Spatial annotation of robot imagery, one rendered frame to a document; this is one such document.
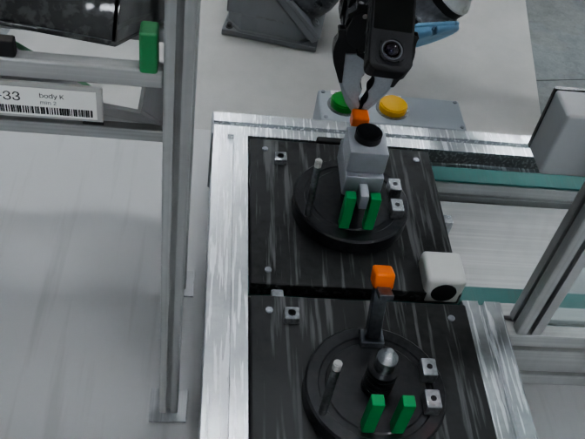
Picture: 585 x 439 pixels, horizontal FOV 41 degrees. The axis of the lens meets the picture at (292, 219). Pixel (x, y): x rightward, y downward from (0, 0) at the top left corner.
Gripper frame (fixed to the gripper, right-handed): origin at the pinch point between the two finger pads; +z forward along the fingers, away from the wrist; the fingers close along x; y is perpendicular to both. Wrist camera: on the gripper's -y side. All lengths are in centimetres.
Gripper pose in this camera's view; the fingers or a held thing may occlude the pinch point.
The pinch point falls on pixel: (359, 108)
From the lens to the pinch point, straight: 92.2
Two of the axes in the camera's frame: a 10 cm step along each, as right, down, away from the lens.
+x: -9.9, -0.6, -1.2
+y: -0.4, -7.3, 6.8
